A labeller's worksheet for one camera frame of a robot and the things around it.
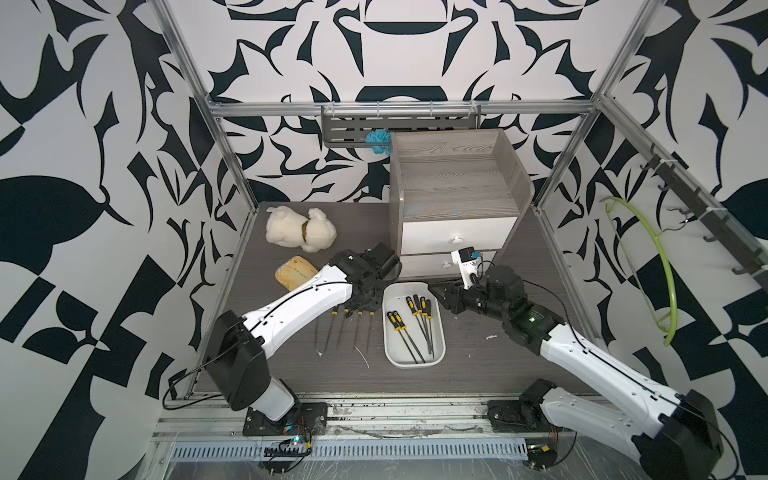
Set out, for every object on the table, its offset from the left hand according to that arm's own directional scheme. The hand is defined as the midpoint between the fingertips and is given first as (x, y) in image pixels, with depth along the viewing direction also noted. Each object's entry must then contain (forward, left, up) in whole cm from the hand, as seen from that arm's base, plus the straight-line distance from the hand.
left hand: (365, 295), depth 81 cm
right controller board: (-35, -41, -15) cm, 56 cm away
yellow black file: (0, -1, -13) cm, 13 cm away
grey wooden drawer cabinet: (+21, -24, +18) cm, 37 cm away
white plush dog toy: (+26, +25, -3) cm, 37 cm away
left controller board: (-32, +20, -16) cm, 41 cm away
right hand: (-1, -17, +7) cm, 19 cm away
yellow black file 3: (0, -18, -13) cm, 22 cm away
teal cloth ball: (+41, -5, +20) cm, 46 cm away
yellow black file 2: (-4, -9, -13) cm, 17 cm away
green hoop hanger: (-14, -66, +14) cm, 68 cm away
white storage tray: (-5, -14, -14) cm, 21 cm away
